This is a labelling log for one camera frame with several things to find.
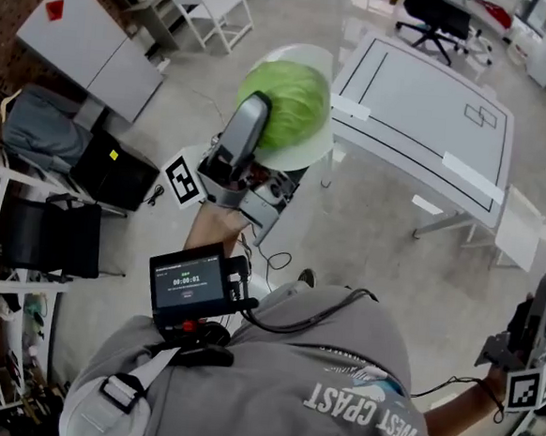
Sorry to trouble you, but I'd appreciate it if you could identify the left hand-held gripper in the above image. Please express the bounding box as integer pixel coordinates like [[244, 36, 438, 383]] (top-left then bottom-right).
[[158, 83, 308, 239]]

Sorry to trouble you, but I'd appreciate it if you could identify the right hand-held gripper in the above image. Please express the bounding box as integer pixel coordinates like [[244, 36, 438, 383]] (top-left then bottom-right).
[[471, 264, 546, 417]]

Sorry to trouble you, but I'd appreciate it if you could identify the green cabbage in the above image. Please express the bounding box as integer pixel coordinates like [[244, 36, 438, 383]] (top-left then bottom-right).
[[233, 56, 336, 156]]

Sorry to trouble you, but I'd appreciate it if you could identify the white plate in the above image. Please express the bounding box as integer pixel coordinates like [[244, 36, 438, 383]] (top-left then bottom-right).
[[232, 38, 343, 175]]

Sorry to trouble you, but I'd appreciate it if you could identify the person's left forearm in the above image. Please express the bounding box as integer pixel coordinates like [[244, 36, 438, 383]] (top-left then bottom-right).
[[183, 203, 250, 258]]

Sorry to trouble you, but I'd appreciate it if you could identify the person's right forearm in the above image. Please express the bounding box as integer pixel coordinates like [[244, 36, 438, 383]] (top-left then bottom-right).
[[422, 365, 509, 436]]

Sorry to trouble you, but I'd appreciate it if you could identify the white table with black lines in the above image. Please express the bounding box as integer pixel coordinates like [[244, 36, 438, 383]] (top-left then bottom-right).
[[316, 28, 523, 247]]

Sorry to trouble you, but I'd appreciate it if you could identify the white wooden chair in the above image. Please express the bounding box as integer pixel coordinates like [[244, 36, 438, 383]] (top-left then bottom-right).
[[154, 0, 257, 56]]

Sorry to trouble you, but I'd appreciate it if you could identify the black box with yellow sticker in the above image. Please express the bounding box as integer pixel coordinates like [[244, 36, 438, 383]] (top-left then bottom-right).
[[66, 125, 164, 214]]

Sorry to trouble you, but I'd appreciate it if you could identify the grey shelf unit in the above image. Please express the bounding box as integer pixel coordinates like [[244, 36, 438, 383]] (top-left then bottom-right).
[[91, 0, 188, 53]]

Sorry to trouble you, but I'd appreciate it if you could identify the person's dark shoe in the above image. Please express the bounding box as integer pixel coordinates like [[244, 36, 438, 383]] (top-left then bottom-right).
[[296, 267, 318, 290]]

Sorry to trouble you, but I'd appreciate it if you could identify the black monitor screen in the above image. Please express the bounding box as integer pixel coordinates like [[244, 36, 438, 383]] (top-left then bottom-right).
[[144, 236, 265, 335]]

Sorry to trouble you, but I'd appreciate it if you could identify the grey cabinet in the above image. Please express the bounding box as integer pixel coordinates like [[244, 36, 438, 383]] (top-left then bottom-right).
[[8, 0, 172, 127]]

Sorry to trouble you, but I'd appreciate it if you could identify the blue-grey cloth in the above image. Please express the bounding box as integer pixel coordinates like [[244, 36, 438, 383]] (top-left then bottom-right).
[[0, 82, 99, 175]]

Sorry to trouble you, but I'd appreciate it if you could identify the black folding chair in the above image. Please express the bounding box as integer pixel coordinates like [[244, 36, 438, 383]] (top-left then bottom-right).
[[0, 188, 132, 289]]

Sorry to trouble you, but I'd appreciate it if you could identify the black office chair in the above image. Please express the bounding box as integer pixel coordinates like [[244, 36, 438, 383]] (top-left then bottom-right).
[[390, 0, 475, 68]]

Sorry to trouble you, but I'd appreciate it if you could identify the red diamond sticker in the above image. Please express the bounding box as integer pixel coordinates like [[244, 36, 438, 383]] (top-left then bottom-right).
[[43, 0, 68, 23]]

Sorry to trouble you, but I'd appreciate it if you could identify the white office chair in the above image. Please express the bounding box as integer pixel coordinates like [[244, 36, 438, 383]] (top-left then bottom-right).
[[452, 17, 497, 67]]

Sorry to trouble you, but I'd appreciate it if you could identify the person's grey printed shirt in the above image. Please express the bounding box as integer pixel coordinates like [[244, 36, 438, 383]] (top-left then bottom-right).
[[57, 262, 459, 436]]

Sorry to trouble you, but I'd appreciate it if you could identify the red cloth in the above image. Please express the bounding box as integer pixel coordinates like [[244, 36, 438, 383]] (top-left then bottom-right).
[[473, 0, 515, 30]]

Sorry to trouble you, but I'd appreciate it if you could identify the white metal shelf rack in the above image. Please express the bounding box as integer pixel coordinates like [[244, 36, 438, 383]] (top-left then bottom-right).
[[0, 157, 81, 425]]

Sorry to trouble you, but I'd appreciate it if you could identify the thick black monitor cable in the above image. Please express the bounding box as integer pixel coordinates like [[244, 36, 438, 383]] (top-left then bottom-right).
[[239, 278, 379, 341]]

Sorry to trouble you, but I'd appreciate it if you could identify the black monitor mount clamp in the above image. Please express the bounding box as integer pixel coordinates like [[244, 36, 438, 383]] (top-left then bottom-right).
[[147, 313, 238, 371]]

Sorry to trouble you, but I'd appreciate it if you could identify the grey shoulder strap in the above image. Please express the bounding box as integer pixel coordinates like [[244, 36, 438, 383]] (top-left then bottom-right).
[[80, 338, 184, 436]]

